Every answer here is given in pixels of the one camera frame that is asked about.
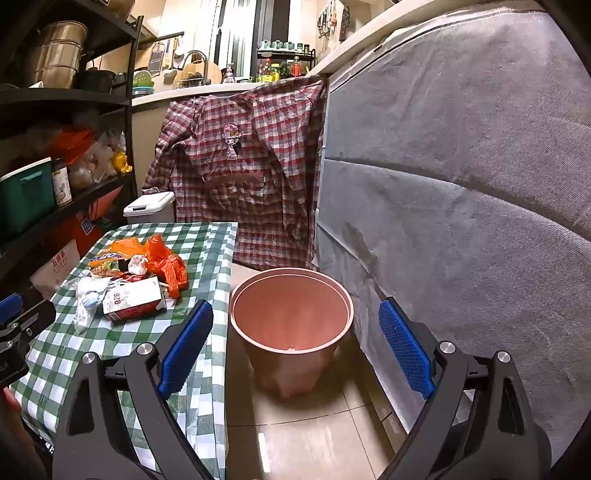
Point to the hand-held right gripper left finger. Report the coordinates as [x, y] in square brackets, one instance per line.
[184, 350]

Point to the white kitchen counter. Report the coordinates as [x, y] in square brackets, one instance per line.
[152, 97]

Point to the wooden cutting board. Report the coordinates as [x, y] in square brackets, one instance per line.
[212, 71]

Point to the chrome faucet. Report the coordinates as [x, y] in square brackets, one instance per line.
[191, 57]

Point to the labelled food can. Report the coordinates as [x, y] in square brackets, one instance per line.
[61, 184]

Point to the pink plastic bin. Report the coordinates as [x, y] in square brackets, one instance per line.
[286, 369]

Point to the metal grater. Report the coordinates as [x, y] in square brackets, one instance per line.
[157, 57]

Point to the green storage box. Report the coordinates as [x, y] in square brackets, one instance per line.
[23, 198]

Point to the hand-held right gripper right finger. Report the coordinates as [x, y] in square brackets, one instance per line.
[406, 350]

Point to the green checked tablecloth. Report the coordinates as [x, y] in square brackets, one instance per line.
[60, 364]

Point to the black spice rack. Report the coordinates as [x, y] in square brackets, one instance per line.
[286, 64]

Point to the white sack with red print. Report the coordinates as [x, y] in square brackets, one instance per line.
[55, 272]

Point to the person's left hand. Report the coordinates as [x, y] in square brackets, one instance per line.
[10, 401]

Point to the grey fabric cover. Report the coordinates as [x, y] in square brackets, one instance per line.
[461, 184]

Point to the orange plastic bag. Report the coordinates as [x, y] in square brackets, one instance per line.
[166, 267]

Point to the orange bag on shelf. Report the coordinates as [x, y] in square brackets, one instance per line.
[69, 143]

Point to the green bowls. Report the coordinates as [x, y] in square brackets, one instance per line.
[143, 82]

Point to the red plaid shirt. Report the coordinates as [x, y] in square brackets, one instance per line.
[249, 184]

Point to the orange snack wrapper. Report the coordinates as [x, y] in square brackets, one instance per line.
[115, 251]

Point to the black shelf rack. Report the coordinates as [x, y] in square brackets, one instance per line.
[64, 94]

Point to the clear bag of food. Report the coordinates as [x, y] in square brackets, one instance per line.
[92, 161]

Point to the orange cardboard box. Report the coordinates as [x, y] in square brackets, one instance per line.
[83, 226]

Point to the red and white carton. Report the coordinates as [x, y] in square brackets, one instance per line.
[134, 300]

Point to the white lidded bin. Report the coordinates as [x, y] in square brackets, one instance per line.
[147, 207]

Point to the crumpled white tissue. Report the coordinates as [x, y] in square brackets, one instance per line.
[137, 265]

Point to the blue face mask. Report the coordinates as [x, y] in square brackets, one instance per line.
[87, 304]

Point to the yellow wrapped thing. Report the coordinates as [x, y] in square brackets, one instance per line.
[122, 161]

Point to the black pot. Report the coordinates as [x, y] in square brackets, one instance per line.
[94, 79]

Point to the steel pot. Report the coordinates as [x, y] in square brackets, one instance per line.
[55, 55]

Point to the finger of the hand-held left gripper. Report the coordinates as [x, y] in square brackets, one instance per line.
[9, 308]
[37, 318]

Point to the hanging kitchen utensils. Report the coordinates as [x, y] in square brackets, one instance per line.
[332, 21]

